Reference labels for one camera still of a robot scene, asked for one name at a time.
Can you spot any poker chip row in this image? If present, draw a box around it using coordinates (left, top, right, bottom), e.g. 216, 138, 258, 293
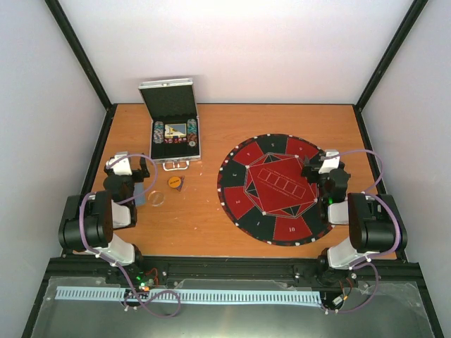
153, 121, 165, 144
187, 119, 198, 147

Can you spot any red dice row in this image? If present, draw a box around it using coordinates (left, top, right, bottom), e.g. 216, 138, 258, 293
164, 137, 187, 144

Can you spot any orange big blind button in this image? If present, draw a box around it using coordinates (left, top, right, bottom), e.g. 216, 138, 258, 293
168, 176, 178, 189

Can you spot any aluminium poker chip case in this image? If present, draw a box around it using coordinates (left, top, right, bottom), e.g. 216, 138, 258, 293
138, 77, 201, 172

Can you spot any round red black poker mat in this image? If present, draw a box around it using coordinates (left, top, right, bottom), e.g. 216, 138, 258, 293
217, 134, 333, 246

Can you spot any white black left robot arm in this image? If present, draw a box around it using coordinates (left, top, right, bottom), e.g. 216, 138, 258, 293
58, 151, 158, 284

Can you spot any right poker chip row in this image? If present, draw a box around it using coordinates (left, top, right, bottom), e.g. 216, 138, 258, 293
187, 119, 198, 147

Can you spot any clear dealer button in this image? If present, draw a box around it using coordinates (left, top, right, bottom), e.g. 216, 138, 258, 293
147, 190, 165, 207

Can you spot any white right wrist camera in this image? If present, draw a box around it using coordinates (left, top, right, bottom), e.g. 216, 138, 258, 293
319, 149, 340, 175

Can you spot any left poker chip row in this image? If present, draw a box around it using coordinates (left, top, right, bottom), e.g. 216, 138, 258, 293
153, 121, 165, 144

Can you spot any boxed playing card deck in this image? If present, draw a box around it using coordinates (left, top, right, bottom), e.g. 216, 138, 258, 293
164, 123, 187, 139

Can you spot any grey card deck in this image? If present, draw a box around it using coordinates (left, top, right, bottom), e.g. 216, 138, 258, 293
134, 182, 146, 207

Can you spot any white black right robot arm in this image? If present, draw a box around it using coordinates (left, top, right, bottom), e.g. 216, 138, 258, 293
302, 150, 408, 287

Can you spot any light blue slotted cable duct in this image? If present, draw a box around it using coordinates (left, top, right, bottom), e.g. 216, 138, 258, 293
54, 286, 321, 307

